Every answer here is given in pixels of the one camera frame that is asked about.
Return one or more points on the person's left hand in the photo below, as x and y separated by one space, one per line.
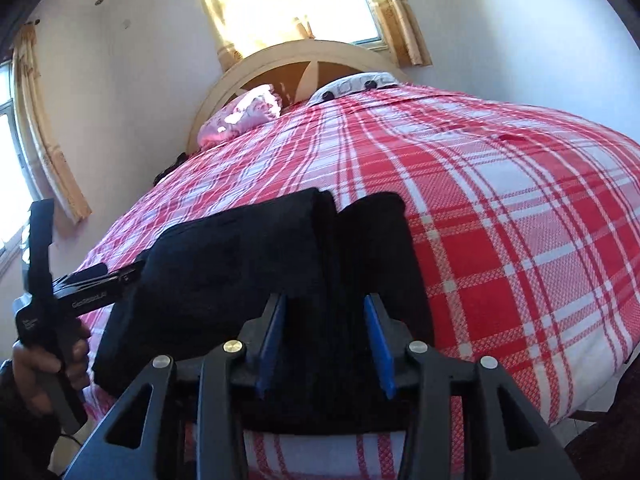
30 375

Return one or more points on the white patterned pillow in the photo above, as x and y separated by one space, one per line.
350 87

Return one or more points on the dark bundle beside bed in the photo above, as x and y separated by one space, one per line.
167 170

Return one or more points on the dark maroon cloth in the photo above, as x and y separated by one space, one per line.
607 435

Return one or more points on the yellow patterned curtain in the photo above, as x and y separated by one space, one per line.
400 20
50 150
235 20

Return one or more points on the side wall window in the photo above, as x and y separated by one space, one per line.
10 170

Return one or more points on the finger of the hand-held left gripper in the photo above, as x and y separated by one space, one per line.
107 274

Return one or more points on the black pants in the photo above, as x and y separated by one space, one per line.
240 270

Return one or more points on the red plaid bedspread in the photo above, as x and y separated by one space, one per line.
500 240

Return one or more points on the pink floral pillow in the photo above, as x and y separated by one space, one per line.
240 115

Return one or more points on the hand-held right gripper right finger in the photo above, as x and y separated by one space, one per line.
381 350

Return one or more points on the cream wooden headboard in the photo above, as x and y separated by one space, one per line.
280 67

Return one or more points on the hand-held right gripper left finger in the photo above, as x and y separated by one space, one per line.
270 350

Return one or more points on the window behind headboard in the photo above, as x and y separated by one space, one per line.
350 5

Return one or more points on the person's left forearm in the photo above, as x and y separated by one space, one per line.
22 445

